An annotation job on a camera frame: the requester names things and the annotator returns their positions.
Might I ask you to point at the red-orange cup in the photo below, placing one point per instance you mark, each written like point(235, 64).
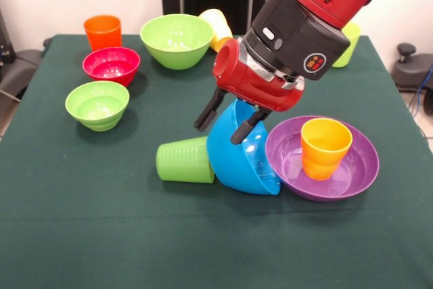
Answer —
point(103, 35)

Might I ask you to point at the orange cup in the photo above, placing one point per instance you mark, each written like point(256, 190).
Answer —
point(323, 160)

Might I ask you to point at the black caster base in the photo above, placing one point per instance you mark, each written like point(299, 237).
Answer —
point(414, 69)

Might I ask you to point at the blue bowl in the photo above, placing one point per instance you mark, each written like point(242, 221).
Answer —
point(226, 160)

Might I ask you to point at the green cup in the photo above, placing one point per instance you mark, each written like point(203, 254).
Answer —
point(184, 160)

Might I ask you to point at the dark green table cloth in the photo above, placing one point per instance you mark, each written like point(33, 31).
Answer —
point(135, 235)

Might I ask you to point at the large green bowl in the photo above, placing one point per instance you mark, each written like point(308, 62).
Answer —
point(176, 48)

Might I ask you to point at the grey caster base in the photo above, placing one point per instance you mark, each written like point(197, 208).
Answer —
point(17, 72)

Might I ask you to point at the lime yellow cup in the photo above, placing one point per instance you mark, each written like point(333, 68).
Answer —
point(345, 60)

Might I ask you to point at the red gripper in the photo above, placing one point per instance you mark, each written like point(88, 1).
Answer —
point(257, 89)

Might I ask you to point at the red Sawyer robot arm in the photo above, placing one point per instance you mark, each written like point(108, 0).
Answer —
point(321, 4)

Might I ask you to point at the small green bowl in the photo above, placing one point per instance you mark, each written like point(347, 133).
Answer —
point(98, 113)

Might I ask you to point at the pink bowl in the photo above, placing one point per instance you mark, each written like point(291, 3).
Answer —
point(111, 69)

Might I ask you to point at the purple bowl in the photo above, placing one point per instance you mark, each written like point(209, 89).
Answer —
point(358, 174)

